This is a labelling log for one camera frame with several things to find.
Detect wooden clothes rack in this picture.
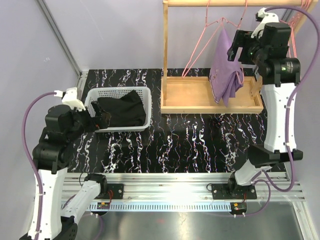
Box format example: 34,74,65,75
160,0,317,114

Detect white plastic basket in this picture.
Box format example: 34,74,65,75
84,86,152,133

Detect pink wire hanger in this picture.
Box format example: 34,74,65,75
181,0,223,78

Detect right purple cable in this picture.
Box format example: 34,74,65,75
252,6,320,193

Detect black trousers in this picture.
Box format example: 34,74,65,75
97,90,146,128

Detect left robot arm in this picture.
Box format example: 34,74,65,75
21,103,109,240

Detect aluminium rail base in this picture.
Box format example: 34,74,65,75
33,172,306,212

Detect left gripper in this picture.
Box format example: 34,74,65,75
67,100,111,142

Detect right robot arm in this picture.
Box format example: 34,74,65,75
226,22,303,198

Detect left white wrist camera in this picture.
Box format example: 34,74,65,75
54,87,86,112

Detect purple garment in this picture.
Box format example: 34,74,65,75
209,28,244,107

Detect purple cable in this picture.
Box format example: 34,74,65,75
252,6,320,193
21,91,58,233

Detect aluminium corner post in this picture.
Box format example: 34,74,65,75
35,0,82,79

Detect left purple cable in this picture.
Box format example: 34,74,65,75
21,91,58,233

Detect empty pink wire hangers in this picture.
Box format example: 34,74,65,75
288,0,314,58

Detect pink hanger with purple garment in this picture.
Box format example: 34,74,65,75
221,0,249,85

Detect black marbled mat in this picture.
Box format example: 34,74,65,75
68,68,267,173

